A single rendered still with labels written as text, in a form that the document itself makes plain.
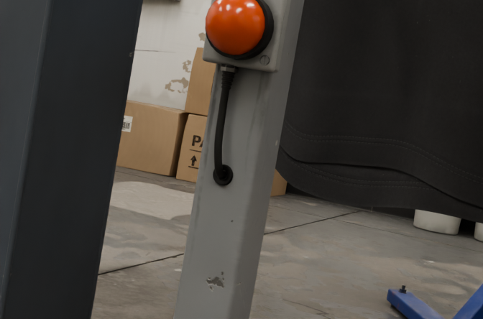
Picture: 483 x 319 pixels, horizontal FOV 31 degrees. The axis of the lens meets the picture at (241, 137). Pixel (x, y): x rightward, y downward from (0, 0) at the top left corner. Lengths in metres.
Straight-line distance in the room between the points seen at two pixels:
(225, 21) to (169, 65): 5.60
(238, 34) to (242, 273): 0.16
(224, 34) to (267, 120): 0.07
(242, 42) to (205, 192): 0.10
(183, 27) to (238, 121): 5.55
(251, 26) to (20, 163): 0.62
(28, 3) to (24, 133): 0.16
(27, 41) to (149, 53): 5.10
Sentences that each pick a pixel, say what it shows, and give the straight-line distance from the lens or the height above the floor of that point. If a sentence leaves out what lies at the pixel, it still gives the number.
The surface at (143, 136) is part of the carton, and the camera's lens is 5.65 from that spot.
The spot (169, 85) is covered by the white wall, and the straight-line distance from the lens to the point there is 6.11.
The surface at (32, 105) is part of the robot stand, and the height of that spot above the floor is 0.55.
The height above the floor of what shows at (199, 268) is 0.49.
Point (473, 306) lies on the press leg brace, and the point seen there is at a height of 0.23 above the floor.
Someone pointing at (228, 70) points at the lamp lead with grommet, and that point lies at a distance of 0.55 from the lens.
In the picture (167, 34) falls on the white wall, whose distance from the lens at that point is 6.16.
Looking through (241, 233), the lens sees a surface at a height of 0.52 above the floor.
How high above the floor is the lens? 0.61
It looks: 3 degrees down
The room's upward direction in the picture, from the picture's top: 10 degrees clockwise
